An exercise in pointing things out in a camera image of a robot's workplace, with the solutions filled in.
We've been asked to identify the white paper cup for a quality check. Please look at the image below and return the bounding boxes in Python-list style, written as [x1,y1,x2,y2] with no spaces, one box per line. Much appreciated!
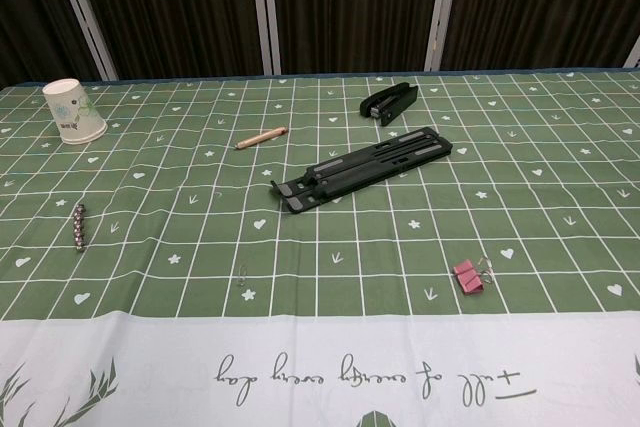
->
[41,78,108,145]

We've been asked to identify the silver magnetic ball chain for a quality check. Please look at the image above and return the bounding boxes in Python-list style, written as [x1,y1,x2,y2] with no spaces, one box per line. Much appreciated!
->
[71,203,87,253]

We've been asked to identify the black folding laptop stand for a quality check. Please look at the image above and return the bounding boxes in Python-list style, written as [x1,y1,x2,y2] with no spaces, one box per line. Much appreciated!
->
[271,126,455,216]

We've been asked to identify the white partition frame post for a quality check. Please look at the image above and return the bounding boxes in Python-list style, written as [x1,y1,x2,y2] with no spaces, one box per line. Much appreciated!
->
[47,0,120,82]
[623,35,640,69]
[426,0,463,73]
[247,0,285,77]

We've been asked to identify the short wooden pencil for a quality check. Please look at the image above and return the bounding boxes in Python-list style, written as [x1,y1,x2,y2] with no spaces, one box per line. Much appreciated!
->
[233,126,289,150]

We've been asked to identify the pink binder clip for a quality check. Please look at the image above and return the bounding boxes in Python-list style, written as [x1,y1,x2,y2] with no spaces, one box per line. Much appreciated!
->
[452,256,496,294]

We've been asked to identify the green grid tablecloth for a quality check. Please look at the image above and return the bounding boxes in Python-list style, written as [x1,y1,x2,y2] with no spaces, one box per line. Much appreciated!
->
[0,66,640,427]

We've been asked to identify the black stapler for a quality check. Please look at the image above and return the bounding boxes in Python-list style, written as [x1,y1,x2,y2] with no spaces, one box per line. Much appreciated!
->
[359,84,420,128]

